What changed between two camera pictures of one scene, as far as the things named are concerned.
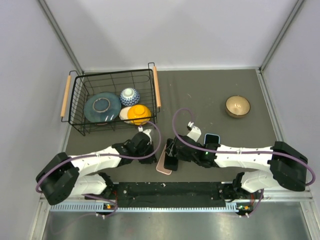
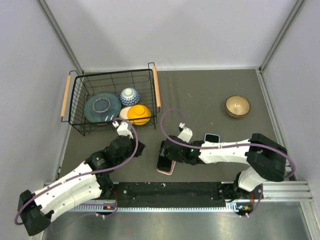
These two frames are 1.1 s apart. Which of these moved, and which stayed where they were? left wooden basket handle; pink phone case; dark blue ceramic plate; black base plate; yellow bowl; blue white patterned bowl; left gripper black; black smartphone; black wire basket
Moved: black smartphone; left gripper black; pink phone case
Stayed: left wooden basket handle; yellow bowl; black wire basket; black base plate; dark blue ceramic plate; blue white patterned bowl
